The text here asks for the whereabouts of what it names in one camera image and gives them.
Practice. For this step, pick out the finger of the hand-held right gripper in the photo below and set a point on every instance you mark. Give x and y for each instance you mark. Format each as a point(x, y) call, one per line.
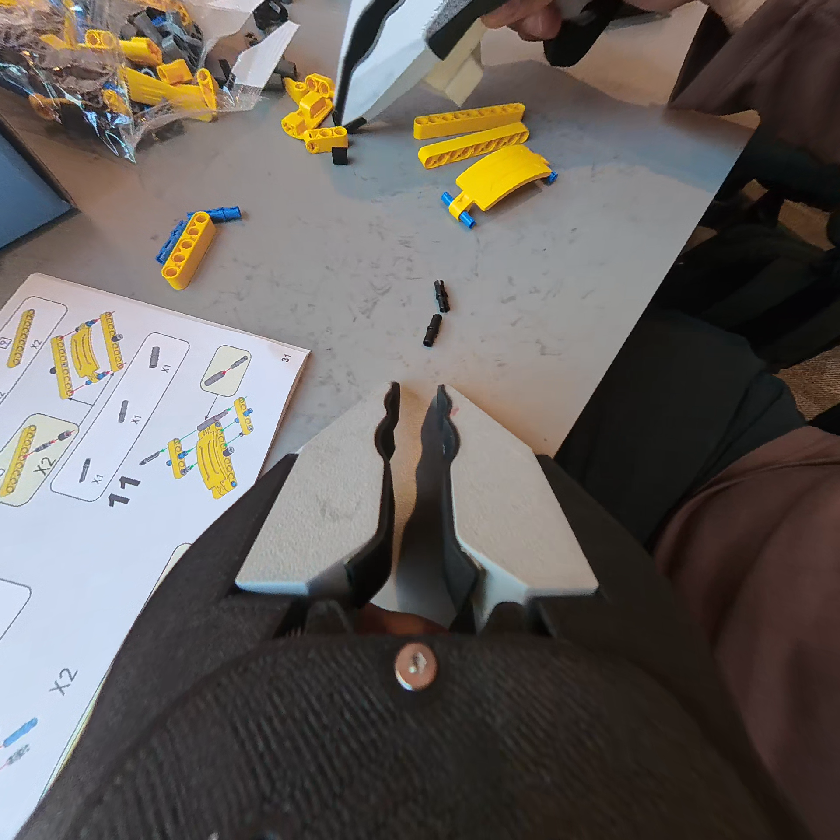
point(364, 10)
point(394, 72)

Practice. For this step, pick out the yellow curved panel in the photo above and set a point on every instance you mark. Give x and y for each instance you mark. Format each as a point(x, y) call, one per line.
point(502, 177)

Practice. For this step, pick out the yellow five-hole beam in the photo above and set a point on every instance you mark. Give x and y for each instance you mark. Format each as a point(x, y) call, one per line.
point(189, 253)

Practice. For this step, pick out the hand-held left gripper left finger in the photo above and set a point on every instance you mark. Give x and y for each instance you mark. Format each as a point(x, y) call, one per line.
point(315, 518)

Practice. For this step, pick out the black bushing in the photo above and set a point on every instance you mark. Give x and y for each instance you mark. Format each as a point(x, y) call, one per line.
point(340, 157)

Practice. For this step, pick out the instruction booklet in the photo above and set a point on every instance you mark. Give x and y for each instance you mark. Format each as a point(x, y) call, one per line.
point(98, 525)

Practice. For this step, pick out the person's dark trousers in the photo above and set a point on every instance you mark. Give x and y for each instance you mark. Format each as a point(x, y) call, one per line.
point(656, 407)

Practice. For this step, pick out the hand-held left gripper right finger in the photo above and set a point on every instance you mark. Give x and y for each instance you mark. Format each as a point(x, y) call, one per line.
point(518, 518)

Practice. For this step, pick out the long yellow beam with holes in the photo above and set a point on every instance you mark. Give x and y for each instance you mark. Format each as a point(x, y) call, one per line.
point(472, 148)

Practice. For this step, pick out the yellow angled brick assembly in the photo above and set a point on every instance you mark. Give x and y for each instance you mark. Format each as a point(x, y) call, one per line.
point(305, 108)

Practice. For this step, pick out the grey brick connector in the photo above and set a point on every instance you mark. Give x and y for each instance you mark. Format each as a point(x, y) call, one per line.
point(287, 67)

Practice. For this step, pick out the short yellow two-hole beam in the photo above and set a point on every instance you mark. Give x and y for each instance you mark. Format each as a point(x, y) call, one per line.
point(325, 139)

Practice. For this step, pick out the person's right hand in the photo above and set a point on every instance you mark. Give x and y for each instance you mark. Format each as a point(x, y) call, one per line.
point(525, 23)

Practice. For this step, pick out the clear bag of yellow parts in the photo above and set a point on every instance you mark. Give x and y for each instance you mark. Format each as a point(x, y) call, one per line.
point(131, 72)

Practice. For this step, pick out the person's brown shirt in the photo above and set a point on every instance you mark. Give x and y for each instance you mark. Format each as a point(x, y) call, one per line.
point(754, 623)

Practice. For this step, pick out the black pin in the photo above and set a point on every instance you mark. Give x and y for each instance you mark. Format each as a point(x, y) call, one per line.
point(432, 329)
point(441, 295)

